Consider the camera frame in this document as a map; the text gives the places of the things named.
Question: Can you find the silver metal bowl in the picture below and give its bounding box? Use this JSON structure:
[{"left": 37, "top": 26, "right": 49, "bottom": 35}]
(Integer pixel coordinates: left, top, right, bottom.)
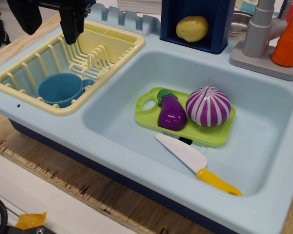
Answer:
[{"left": 230, "top": 11, "right": 253, "bottom": 35}]

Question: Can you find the orange toy carrot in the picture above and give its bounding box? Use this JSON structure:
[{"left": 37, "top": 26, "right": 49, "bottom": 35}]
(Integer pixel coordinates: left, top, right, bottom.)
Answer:
[{"left": 272, "top": 17, "right": 293, "bottom": 67}]

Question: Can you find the yellow tape piece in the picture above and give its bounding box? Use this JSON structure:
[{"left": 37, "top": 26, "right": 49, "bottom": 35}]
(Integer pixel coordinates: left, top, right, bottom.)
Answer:
[{"left": 15, "top": 212, "right": 47, "bottom": 230}]

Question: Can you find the red plastic cup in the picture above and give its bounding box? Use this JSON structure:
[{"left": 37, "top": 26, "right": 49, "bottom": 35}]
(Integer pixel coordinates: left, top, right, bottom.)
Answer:
[{"left": 285, "top": 0, "right": 293, "bottom": 23}]

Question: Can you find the grey toy faucet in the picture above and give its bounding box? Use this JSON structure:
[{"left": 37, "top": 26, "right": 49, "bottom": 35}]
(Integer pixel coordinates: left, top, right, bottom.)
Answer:
[{"left": 229, "top": 0, "right": 293, "bottom": 81}]

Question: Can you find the light blue toy sink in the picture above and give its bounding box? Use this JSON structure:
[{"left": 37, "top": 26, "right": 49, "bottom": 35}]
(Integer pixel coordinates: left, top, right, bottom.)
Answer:
[{"left": 0, "top": 3, "right": 293, "bottom": 234}]

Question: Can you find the blue plastic cup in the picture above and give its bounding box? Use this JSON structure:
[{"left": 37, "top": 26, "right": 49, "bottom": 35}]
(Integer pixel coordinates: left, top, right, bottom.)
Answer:
[{"left": 36, "top": 73, "right": 95, "bottom": 108}]

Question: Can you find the purple striped toy onion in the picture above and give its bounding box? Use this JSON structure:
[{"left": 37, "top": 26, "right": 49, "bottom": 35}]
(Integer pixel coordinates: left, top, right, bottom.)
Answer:
[{"left": 186, "top": 86, "right": 231, "bottom": 127}]

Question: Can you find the green plastic cutting board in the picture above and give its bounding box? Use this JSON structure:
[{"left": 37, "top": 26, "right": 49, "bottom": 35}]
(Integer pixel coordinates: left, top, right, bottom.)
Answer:
[{"left": 135, "top": 87, "right": 236, "bottom": 147}]

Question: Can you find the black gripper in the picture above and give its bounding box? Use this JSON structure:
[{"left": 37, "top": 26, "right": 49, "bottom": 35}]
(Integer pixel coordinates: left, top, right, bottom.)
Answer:
[{"left": 7, "top": 0, "right": 96, "bottom": 45}]

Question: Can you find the yellow dish drying rack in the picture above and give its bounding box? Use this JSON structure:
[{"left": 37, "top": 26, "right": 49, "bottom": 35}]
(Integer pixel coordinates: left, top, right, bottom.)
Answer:
[{"left": 0, "top": 20, "right": 145, "bottom": 116}]

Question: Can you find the white toy knife yellow handle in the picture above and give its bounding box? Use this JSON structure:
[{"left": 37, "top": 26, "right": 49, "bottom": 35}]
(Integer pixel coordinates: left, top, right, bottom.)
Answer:
[{"left": 155, "top": 134, "right": 242, "bottom": 196}]

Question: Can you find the yellow toy potato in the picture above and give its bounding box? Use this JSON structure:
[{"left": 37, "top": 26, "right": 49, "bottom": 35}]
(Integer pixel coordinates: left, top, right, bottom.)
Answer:
[{"left": 176, "top": 16, "right": 209, "bottom": 42}]

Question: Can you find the dark blue plastic box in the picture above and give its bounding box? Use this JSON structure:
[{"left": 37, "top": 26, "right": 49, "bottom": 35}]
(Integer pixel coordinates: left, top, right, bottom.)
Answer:
[{"left": 160, "top": 0, "right": 235, "bottom": 54}]

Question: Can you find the purple toy eggplant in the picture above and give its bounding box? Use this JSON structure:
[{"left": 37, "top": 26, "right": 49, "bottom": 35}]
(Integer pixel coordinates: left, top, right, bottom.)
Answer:
[{"left": 157, "top": 89, "right": 187, "bottom": 131}]

